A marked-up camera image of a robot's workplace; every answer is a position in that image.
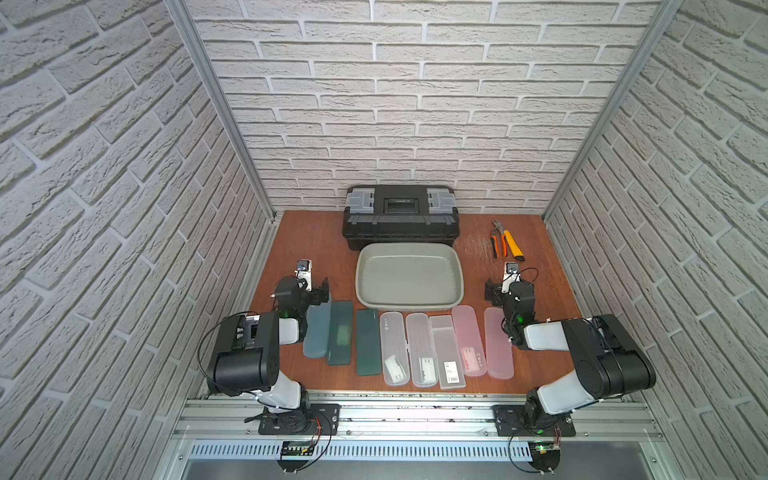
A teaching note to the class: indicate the dark green translucent pencil case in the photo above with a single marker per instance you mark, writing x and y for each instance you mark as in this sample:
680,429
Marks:
340,333

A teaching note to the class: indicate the clear rectangular pencil case barcode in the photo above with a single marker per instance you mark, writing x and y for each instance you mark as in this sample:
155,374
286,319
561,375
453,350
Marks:
449,361

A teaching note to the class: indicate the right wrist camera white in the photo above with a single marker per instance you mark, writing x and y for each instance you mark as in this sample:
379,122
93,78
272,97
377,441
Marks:
511,275

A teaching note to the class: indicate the left controller board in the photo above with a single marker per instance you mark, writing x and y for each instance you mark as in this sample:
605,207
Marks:
296,455

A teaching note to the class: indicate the pink pencil case with label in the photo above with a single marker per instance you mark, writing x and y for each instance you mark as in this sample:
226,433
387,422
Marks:
466,328

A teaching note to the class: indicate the right controller board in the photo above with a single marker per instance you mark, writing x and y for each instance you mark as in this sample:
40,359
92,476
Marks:
545,457

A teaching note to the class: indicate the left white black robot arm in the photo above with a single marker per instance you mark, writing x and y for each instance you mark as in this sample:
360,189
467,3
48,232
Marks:
245,358

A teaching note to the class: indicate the grey plastic storage tray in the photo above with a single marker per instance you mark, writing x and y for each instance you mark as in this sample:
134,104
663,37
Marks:
413,277

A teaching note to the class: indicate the yellow utility knife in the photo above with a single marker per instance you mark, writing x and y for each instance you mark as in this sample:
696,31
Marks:
510,247

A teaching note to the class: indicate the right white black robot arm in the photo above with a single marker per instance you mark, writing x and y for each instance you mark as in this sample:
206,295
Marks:
607,362

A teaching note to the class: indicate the aluminium rail frame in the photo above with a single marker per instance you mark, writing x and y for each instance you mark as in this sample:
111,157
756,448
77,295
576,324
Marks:
613,437

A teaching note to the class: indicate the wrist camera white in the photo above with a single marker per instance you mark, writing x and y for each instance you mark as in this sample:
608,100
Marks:
511,275
303,273

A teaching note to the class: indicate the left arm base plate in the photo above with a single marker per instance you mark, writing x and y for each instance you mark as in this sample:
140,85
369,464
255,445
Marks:
320,419

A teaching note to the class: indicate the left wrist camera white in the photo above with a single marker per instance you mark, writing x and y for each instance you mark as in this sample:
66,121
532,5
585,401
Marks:
303,273

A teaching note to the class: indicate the orange handled pliers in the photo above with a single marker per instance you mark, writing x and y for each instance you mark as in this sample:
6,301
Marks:
498,241

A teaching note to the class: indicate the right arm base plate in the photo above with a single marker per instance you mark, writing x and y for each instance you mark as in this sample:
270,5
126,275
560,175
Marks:
519,420

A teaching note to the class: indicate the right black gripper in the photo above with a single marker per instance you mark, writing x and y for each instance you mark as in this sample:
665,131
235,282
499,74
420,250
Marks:
497,292

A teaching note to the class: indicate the plain pink pencil case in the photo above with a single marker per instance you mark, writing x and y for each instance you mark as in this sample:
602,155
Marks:
499,354

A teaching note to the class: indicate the black plastic toolbox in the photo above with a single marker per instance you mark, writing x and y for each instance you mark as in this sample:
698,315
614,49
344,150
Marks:
400,214

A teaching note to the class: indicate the dark green flat pencil case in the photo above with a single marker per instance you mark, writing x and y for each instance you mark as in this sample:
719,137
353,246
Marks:
368,348

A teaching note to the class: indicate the controller board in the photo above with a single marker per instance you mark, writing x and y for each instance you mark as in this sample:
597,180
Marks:
545,457
296,455

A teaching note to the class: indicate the grey-blue pencil case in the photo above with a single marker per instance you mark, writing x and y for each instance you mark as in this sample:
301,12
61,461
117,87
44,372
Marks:
315,344

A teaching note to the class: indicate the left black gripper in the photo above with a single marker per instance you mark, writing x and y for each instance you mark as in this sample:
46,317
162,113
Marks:
321,291

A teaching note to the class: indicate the clear pencil case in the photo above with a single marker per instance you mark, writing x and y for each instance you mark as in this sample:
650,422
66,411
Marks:
394,353
421,351

